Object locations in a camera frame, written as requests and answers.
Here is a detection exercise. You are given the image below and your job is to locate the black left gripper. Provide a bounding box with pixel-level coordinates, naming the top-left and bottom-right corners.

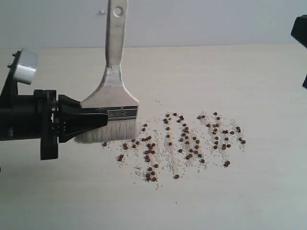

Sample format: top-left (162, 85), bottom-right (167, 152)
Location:
top-left (0, 89), bottom-right (108, 160)

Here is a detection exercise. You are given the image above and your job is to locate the white wide paint brush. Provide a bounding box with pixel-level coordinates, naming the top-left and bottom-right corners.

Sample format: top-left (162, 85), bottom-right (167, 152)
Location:
top-left (75, 0), bottom-right (139, 144)

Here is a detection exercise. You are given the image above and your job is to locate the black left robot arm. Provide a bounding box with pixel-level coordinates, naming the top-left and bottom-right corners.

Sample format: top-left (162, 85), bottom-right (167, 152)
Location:
top-left (0, 50), bottom-right (108, 161)

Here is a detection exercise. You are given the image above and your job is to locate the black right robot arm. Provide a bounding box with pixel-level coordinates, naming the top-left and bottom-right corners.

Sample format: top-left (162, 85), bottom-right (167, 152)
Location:
top-left (291, 14), bottom-right (307, 48)

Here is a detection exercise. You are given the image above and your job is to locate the scattered brown pellets and rice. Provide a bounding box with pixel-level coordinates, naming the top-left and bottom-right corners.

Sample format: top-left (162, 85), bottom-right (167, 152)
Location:
top-left (102, 99), bottom-right (248, 206)

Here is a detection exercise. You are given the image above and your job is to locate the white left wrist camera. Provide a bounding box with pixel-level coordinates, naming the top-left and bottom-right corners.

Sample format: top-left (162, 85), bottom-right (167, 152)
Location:
top-left (13, 49), bottom-right (38, 85)

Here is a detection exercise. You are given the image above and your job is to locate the small white wall bump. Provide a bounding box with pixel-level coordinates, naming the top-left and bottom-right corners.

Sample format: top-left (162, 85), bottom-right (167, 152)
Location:
top-left (98, 10), bottom-right (107, 15)

